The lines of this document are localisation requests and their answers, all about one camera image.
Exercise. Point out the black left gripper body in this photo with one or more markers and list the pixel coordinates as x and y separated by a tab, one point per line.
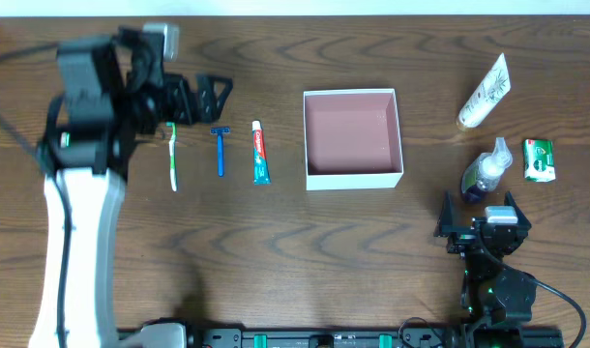
190	100

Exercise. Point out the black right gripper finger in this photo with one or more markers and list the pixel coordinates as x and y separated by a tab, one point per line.
510	201
446	217

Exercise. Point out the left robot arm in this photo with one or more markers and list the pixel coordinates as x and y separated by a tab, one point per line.
115	89

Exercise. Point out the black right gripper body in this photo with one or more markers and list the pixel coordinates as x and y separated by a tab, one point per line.
469	231

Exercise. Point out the clear foam pump bottle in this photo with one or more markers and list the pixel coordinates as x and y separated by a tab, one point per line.
484	173

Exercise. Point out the blue disposable razor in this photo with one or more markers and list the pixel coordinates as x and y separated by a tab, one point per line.
219	133

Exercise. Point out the red teal toothpaste tube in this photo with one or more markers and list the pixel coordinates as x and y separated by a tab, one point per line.
261	169

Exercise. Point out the green soap bar pack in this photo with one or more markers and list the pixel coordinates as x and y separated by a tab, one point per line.
538	160

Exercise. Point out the white square box pink inside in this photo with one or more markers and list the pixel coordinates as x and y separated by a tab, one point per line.
352	139

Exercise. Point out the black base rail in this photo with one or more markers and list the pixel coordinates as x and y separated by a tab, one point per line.
413	333

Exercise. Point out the white leaf-print lotion tube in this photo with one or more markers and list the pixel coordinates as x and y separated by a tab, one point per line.
492	89

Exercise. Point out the green white toothbrush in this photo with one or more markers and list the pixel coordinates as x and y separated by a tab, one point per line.
172	156

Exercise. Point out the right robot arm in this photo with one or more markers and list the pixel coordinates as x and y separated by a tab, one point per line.
497	297

